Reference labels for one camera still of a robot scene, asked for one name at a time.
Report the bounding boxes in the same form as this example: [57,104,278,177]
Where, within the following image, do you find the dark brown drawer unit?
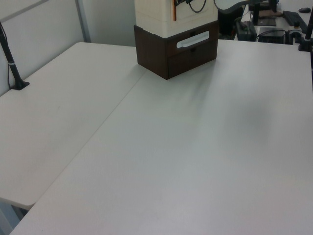
[134,20,219,80]

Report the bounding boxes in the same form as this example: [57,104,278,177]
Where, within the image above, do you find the plain brown drawer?
[168,43,218,80]

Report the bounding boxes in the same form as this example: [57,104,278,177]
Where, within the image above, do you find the black camera pole with clamp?
[297,14,313,52]

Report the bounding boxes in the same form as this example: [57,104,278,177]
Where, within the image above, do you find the cream cabinet body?
[134,0,219,39]

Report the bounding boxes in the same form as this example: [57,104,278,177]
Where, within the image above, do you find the black keyboard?
[282,10,308,26]

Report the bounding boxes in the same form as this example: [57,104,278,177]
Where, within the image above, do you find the black monitor stand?
[248,1,277,27]

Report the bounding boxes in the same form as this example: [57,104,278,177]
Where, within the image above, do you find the black green tool case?
[235,20,257,41]

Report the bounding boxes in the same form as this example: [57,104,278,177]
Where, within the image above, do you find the black box device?
[258,26,287,44]

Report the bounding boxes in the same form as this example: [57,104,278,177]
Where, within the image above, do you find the grey black button device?
[286,22,303,45]

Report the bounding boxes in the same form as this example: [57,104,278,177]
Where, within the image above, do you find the brown drawer white handle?
[167,21,219,56]

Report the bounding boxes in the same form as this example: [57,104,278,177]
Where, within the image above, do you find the cream cabinet door brown handle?
[170,0,219,28]

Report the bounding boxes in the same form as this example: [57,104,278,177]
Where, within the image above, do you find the black looped cable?
[189,0,206,14]

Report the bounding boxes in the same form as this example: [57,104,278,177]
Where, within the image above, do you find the grey partition frame post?
[75,0,92,43]

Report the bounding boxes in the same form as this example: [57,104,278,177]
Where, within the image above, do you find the black camera pole with base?
[0,21,30,91]

